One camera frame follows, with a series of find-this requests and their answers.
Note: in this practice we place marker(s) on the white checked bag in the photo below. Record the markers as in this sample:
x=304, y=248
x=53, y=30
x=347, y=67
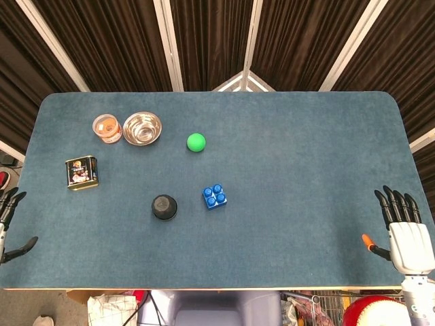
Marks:
x=112, y=310

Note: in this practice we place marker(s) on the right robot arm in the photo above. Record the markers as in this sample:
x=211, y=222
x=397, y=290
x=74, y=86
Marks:
x=419, y=299

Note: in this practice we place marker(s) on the orange clear plastic jar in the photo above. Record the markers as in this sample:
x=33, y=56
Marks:
x=107, y=129

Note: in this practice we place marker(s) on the black gold rectangular tin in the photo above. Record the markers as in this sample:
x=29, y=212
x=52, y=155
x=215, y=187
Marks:
x=81, y=173

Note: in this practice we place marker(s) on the blue felt table mat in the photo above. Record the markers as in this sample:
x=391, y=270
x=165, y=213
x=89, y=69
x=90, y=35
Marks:
x=289, y=169

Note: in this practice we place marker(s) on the lavender robot torso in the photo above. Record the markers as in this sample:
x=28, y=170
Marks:
x=210, y=309

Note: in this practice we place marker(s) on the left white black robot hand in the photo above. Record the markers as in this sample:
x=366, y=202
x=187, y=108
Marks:
x=10, y=203

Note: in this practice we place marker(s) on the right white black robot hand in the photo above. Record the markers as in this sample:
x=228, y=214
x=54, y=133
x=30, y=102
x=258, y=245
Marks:
x=409, y=244

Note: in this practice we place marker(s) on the brown curtain screen panel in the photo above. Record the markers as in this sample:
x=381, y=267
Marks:
x=20, y=85
x=408, y=68
x=299, y=40
x=112, y=44
x=210, y=40

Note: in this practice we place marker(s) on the stainless steel bowl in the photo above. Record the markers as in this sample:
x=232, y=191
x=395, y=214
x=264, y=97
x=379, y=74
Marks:
x=142, y=129

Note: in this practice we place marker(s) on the black round container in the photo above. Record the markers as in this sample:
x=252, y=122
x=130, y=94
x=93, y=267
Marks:
x=164, y=205

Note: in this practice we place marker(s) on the red shoe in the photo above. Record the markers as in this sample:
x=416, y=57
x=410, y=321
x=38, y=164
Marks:
x=4, y=180

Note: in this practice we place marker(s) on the white shoe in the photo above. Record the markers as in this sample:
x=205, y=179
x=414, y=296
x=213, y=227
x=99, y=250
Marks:
x=43, y=321

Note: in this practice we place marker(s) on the green ball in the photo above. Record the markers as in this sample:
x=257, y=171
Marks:
x=196, y=142

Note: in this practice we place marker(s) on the blue building block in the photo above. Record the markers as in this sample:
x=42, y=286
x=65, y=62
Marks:
x=214, y=198

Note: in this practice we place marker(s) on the cardboard box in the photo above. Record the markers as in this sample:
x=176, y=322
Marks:
x=81, y=296

